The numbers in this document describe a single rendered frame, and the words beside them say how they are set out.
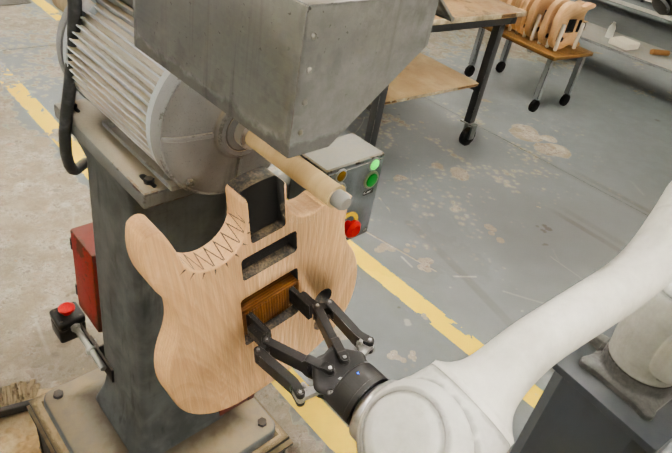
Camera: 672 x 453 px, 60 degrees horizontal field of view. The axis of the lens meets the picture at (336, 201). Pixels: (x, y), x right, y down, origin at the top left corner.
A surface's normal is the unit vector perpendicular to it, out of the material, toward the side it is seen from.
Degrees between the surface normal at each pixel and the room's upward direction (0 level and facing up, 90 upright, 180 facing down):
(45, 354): 0
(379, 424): 42
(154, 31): 90
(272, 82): 90
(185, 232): 90
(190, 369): 89
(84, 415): 24
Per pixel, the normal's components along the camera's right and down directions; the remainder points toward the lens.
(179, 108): 0.30, 0.39
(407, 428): -0.40, -0.42
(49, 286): 0.15, -0.82
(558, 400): -0.81, 0.21
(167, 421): 0.68, 0.37
